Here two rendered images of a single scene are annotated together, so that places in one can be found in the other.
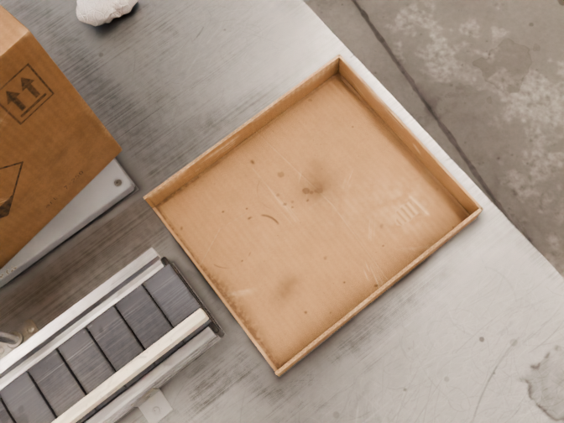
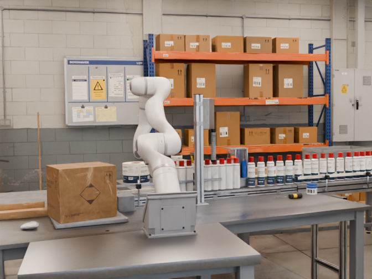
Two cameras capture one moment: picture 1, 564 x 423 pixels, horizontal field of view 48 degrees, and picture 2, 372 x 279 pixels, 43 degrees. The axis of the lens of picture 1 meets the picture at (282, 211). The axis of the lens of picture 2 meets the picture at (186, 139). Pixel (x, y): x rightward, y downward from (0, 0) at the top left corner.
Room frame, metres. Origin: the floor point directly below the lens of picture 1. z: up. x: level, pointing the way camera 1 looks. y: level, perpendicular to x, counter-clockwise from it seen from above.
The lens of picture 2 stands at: (2.75, 1.16, 1.38)
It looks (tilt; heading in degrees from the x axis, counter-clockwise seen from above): 3 degrees down; 186
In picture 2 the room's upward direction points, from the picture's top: 1 degrees counter-clockwise
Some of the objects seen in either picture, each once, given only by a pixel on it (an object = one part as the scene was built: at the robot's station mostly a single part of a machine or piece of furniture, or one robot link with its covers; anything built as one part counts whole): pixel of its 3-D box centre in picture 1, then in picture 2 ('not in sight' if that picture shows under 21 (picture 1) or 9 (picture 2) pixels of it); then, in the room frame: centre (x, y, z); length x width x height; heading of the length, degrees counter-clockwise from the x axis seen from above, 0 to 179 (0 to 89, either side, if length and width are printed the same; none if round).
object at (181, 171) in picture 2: not in sight; (181, 176); (-0.22, 0.84, 0.98); 0.05 x 0.05 x 0.20
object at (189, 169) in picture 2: not in sight; (189, 176); (-0.25, 0.89, 0.98); 0.05 x 0.05 x 0.20
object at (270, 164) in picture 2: not in sight; (270, 170); (-0.52, 1.42, 0.98); 0.05 x 0.05 x 0.20
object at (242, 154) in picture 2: not in sight; (236, 166); (-0.51, 1.19, 1.01); 0.14 x 0.13 x 0.26; 117
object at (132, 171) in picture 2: not in sight; (136, 172); (-0.69, 0.45, 0.95); 0.20 x 0.20 x 0.14
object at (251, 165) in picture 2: not in sight; (251, 172); (-0.45, 1.29, 0.98); 0.05 x 0.05 x 0.20
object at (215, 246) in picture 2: not in sight; (132, 238); (0.63, 0.70, 0.81); 0.90 x 0.90 x 0.04; 18
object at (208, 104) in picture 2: not in sight; (203, 113); (-0.21, 0.99, 1.38); 0.17 x 0.10 x 0.19; 172
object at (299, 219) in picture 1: (310, 207); (19, 210); (0.22, -0.03, 0.85); 0.30 x 0.26 x 0.04; 117
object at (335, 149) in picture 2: not in sight; (337, 158); (-2.17, 2.23, 0.91); 0.60 x 0.40 x 0.22; 112
